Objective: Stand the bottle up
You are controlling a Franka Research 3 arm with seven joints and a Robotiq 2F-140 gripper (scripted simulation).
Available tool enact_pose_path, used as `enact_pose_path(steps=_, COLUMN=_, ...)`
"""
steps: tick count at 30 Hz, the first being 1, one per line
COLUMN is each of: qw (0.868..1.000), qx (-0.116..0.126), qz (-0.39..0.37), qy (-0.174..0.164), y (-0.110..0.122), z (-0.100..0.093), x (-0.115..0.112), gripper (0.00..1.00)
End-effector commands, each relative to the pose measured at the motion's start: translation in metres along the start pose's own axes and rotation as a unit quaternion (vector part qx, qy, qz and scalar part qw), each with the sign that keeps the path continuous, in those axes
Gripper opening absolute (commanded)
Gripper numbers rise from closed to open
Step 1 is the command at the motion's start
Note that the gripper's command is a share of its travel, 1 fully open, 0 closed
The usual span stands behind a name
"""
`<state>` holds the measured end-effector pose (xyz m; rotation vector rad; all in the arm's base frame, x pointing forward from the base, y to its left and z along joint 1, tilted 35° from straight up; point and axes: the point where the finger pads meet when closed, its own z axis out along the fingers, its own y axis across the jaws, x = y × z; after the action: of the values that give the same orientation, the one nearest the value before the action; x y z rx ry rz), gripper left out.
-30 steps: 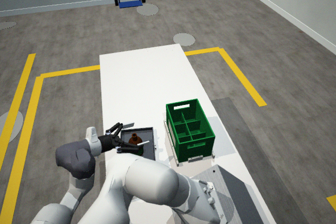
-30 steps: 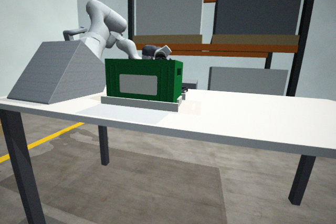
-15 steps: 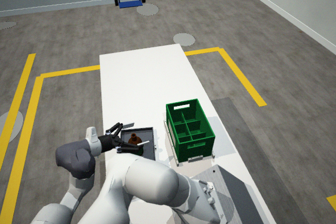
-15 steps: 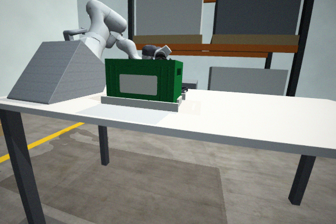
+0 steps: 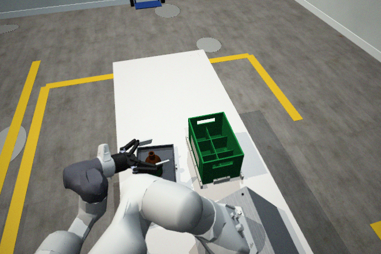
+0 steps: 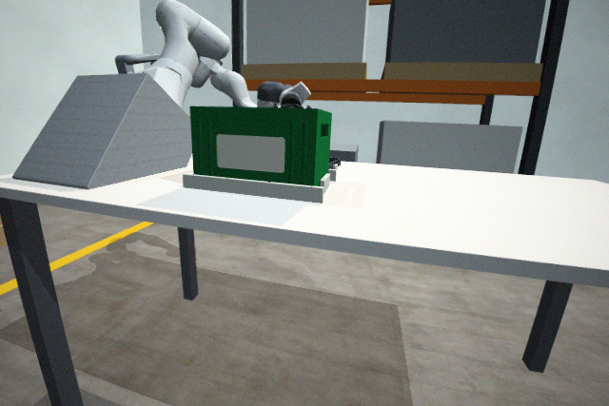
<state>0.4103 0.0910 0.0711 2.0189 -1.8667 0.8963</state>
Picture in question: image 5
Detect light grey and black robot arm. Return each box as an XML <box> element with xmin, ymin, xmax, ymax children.
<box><xmin>35</xmin><ymin>144</ymin><xmax>258</xmax><ymax>254</ymax></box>

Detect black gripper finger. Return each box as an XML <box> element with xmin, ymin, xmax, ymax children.
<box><xmin>130</xmin><ymin>157</ymin><xmax>169</xmax><ymax>174</ymax></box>
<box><xmin>119</xmin><ymin>138</ymin><xmax>152</xmax><ymax>156</ymax></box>

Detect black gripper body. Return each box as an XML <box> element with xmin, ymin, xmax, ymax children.
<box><xmin>111</xmin><ymin>152</ymin><xmax>137</xmax><ymax>174</ymax></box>

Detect brown bottle with green base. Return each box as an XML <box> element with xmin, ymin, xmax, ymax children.
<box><xmin>145</xmin><ymin>151</ymin><xmax>163</xmax><ymax>177</ymax></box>

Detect green crate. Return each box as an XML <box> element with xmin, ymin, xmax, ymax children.
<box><xmin>188</xmin><ymin>112</ymin><xmax>244</xmax><ymax>184</ymax></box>

